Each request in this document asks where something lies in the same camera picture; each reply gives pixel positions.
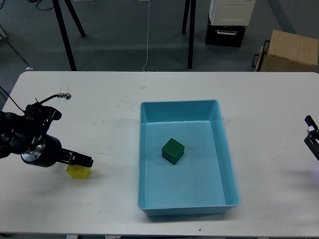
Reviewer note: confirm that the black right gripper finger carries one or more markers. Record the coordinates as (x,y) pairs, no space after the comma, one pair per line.
(312,139)

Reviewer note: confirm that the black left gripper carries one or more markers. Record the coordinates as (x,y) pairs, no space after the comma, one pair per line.
(50,151)

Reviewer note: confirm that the wooden box with handles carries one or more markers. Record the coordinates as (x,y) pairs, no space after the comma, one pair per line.
(287,52)

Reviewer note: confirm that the black stand legs right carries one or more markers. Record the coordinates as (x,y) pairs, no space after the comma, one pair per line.
(189,16)

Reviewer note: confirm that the white storage box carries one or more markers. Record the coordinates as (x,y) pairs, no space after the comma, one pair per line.
(231,12)

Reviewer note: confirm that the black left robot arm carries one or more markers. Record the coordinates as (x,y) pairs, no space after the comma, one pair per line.
(27,136)

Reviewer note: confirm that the dark green cube block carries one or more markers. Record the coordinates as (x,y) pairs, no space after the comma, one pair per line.
(172,151)

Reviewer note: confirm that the yellow cube block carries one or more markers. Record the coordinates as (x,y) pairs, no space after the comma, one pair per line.
(78,172)

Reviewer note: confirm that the black drawer box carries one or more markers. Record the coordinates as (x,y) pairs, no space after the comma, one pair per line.
(223,35)

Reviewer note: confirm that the light blue plastic bin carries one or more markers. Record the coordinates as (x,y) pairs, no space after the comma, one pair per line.
(203,180)

